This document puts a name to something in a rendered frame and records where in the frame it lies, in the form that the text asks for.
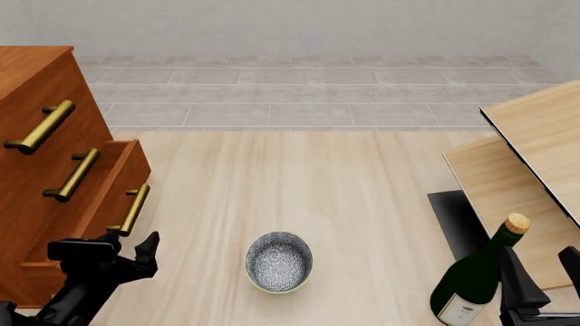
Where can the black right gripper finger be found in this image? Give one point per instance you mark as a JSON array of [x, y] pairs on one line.
[[519, 282], [572, 265]]

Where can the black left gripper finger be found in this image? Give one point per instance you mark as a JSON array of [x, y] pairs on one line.
[[111, 237], [148, 249]]

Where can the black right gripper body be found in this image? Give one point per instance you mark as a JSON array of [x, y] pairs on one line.
[[539, 317]]

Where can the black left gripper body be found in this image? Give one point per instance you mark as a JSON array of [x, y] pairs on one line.
[[122, 268]]

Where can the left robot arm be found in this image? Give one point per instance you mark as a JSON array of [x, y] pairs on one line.
[[68, 305]]

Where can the wooden cabinet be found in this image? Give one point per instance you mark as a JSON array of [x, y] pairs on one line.
[[27, 71]]

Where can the small flat plate on stalk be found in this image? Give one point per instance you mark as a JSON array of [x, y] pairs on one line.
[[79, 249]]

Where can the green wine bottle with cork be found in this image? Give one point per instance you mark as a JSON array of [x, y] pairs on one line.
[[471, 275]]

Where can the pale wooden rack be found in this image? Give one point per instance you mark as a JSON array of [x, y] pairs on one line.
[[512, 176]]

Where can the patterned grey bowl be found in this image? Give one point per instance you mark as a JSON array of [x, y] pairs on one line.
[[278, 263]]

